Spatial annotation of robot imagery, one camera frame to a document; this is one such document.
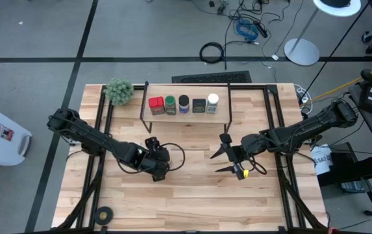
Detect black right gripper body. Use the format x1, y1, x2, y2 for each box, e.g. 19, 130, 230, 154
219, 133, 267, 181

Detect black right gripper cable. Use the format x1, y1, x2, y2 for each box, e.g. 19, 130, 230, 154
245, 155, 267, 176

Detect green lid spice jar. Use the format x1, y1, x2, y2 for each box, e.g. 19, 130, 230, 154
164, 95, 177, 116

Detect red lid paprika tin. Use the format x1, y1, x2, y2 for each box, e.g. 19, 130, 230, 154
148, 96, 166, 116

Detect black square spice tin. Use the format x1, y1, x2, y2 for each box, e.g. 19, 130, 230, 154
192, 98, 206, 114

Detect black keyboard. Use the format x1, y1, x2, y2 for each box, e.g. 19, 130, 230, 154
171, 70, 253, 84

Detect floor lamp with grey base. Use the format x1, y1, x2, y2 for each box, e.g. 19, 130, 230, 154
284, 0, 362, 67

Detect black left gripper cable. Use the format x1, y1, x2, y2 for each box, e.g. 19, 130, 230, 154
159, 142, 186, 172

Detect white outlet strip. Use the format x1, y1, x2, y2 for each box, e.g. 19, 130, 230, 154
294, 84, 310, 105

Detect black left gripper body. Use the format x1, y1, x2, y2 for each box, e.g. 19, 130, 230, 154
140, 136, 171, 182

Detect white labelled bucket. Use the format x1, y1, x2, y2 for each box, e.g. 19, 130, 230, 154
310, 144, 334, 176

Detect black metal table frame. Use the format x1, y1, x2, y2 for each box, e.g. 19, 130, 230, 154
52, 83, 331, 234

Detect yellow cable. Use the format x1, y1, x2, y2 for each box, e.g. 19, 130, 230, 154
302, 61, 372, 105

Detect black power strip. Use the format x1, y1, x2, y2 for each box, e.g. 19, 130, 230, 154
253, 19, 269, 39

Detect blue coiled cable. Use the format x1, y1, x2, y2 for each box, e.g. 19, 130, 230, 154
236, 19, 260, 42

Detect artificial green plant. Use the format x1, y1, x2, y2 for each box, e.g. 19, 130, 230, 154
103, 77, 134, 106

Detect black tape roll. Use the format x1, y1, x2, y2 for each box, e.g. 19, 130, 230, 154
94, 206, 114, 226

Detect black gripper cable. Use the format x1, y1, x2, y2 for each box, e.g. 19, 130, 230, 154
159, 142, 186, 172
245, 155, 267, 176

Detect black coiled cable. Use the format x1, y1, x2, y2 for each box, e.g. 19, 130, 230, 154
199, 41, 225, 64

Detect wooden shelf with black legs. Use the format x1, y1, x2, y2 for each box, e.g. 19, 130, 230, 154
139, 81, 234, 134

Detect black lid purple label bottle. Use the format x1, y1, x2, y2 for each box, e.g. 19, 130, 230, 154
178, 94, 190, 115

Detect white lid seasoning jar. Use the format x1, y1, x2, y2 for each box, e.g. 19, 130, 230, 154
206, 93, 220, 114

